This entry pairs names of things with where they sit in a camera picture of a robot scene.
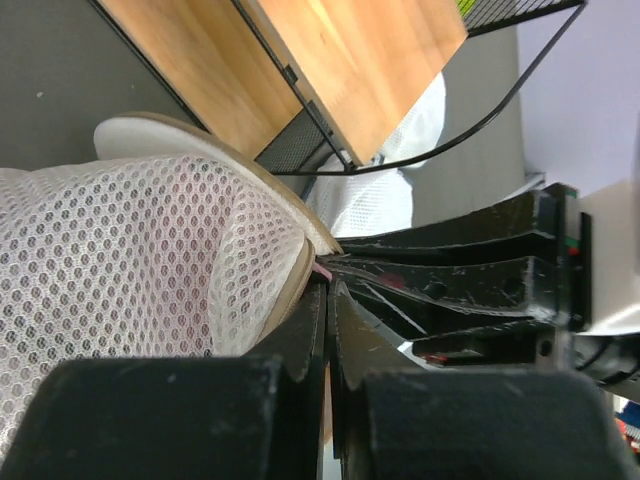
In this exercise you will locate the black wire wooden shelf rack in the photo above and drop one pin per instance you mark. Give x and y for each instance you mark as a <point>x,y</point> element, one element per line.
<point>280,80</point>

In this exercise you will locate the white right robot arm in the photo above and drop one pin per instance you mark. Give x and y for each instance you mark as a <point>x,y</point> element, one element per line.
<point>608,350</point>

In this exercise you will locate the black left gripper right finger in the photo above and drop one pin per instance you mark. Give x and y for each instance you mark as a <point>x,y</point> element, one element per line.
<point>393,419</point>

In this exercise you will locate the white mesh bag grey trim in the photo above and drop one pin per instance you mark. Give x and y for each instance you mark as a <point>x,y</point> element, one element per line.
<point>382,202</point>

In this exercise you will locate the white mesh bra laundry bag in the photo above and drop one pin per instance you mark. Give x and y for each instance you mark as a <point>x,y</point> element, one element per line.
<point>168,244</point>

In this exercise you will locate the pink black bra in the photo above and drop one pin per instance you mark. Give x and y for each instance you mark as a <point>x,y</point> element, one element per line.
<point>322,271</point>

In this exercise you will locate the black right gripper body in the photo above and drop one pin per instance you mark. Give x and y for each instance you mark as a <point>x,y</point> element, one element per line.
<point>526,341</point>

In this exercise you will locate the lime green plate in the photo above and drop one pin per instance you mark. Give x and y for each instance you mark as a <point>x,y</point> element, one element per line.
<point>465,6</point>

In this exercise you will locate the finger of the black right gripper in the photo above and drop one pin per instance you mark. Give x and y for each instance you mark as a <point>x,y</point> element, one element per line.
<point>511,289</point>
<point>517,227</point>

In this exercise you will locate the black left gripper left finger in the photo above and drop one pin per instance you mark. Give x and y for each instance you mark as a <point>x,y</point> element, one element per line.
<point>256,416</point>

